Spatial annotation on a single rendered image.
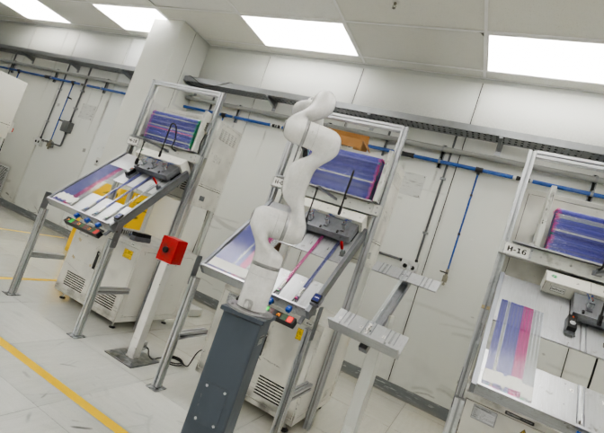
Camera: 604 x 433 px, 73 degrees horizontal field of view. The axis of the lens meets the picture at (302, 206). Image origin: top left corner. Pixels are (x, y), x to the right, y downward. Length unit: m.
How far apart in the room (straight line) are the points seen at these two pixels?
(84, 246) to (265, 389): 1.80
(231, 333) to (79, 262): 2.07
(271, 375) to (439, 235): 2.09
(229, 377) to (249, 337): 0.17
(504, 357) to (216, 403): 1.20
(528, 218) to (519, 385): 0.99
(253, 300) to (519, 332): 1.20
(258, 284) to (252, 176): 3.10
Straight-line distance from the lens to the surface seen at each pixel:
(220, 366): 1.70
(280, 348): 2.45
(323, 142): 1.52
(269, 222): 1.61
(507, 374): 1.98
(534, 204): 2.59
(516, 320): 2.18
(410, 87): 4.38
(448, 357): 3.88
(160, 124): 3.48
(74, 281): 3.56
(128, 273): 3.15
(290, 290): 2.13
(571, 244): 2.39
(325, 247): 2.36
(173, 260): 2.67
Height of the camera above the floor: 1.05
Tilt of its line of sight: 4 degrees up
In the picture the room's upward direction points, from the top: 19 degrees clockwise
